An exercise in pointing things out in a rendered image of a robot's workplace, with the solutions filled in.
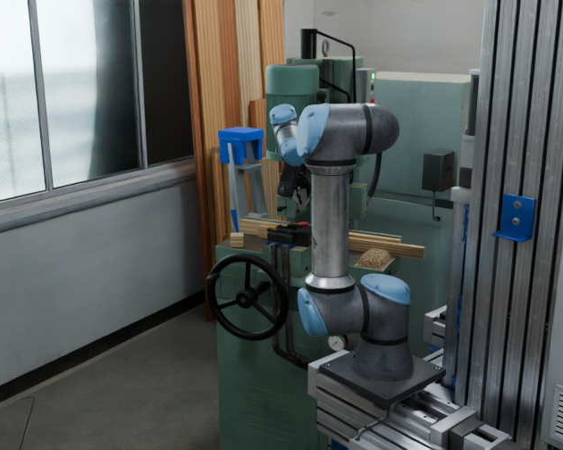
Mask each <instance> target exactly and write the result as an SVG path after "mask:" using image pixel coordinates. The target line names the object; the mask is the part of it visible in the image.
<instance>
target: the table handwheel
mask: <svg viewBox="0 0 563 450"><path fill-rule="evenodd" d="M239 262H242V263H246V276H245V287H244V288H243V289H241V291H239V292H238V293H237V295H236V298H235V299H233V300H231V301H229V302H226V303H223V304H218V303H217V301H216V296H215V283H216V281H215V282H214V283H212V284H209V283H206V296H207V301H208V304H209V306H210V309H211V311H212V313H213V315H214V317H215V318H216V319H217V321H218V322H219V323H220V324H221V325H222V327H224V328H225V329H226V330H227V331H228V332H230V333H231V334H232V335H234V336H235V337H237V338H241V339H245V340H249V341H260V340H265V339H268V338H270V337H272V336H274V335H275V334H276V333H277V332H278V331H280V329H281V328H282V327H283V325H284V323H285V321H286V320H287V317H288V314H289V309H290V300H289V294H288V290H287V288H286V286H285V283H284V281H283V279H282V277H281V276H280V274H279V273H278V271H277V270H276V269H275V268H274V267H273V266H272V265H271V264H270V263H268V262H267V261H265V260H264V259H262V258H260V257H258V256H255V255H252V254H244V253H238V254H230V255H227V256H225V257H223V258H222V259H221V260H220V261H219V262H218V263H217V264H216V265H215V266H214V267H213V269H212V270H211V272H210V274H209V276H210V275H212V274H215V273H217V272H218V273H220V272H221V271H222V270H223V269H224V268H225V267H226V266H228V265H229V264H232V263H239ZM251 264H254V265H255V266H257V267H259V268H260V269H262V270H263V271H264V272H266V273H267V274H268V275H269V277H270V278H271V279H272V280H273V283H274V284H275V286H276V287H277V290H278V292H279V296H280V302H281V306H280V312H279V315H278V318H277V320H276V319H275V318H274V317H273V316H272V315H271V314H270V313H268V312H267V311H266V310H265V309H264V308H263V307H262V306H261V305H259V304H258V303H257V299H258V296H260V295H261V294H262V293H264V292H265V291H266V290H267V289H268V288H270V287H271V282H268V281H262V280H261V281H259V282H258V283H256V284H255V285H254V286H253V287H251V286H250V270H251ZM234 304H238V305H239V306H240V307H241V308H244V309H248V308H249V307H250V306H253V307H255V308H256V309H257V310H258V311H259V312H260V313H262V314H263V315H264V316H265V317H266V318H267V319H268V320H269V321H270V322H271V323H272V324H273V325H272V326H271V327H270V328H268V329H266V330H263V331H259V332H249V331H245V330H243V329H239V328H238V327H236V326H234V325H233V324H232V323H230V322H229V321H228V320H227V319H226V317H225V316H224V315H223V313H222V311H221V309H223V308H225V307H228V306H231V305H234Z"/></svg>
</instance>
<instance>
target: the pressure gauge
mask: <svg viewBox="0 0 563 450"><path fill-rule="evenodd" d="M335 342H337V344H335ZM348 342H349V340H348V337H347V335H346V334H345V335H336V336H329V337H328V338H327V344H328V346H329V347H330V348H331V350H333V351H335V352H338V351H340V350H342V349H344V348H345V347H346V345H347V344H348ZM332 345H333V346H332Z"/></svg>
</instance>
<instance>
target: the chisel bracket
mask: <svg viewBox="0 0 563 450"><path fill-rule="evenodd" d="M285 205H286V206H287V208H286V209H283V210H282V211H281V212H278V211H277V215H278V216H284V217H290V218H291V219H293V218H296V217H297V216H299V215H300V214H302V213H304V212H306V211H307V210H309V209H310V205H311V204H309V203H307V205H306V206H305V207H304V206H303V207H302V206H301V205H299V204H298V203H297V202H296V201H295V200H294V199H293V198H288V197H283V196H277V207H278V206H281V207H283V206H285Z"/></svg>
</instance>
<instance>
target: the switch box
mask: <svg viewBox="0 0 563 450"><path fill-rule="evenodd" d="M372 73H373V74H374V78H373V80H374V82H371V80H372ZM375 82H376V69H373V68H360V69H356V94H357V104H362V103H371V100H372V99H374V101H375ZM372 84H373V85H374V90H373V91H372V90H371V86H372ZM371 92H373V93H372V94H371ZM351 103H352V104H354V102H353V70H352V85H351Z"/></svg>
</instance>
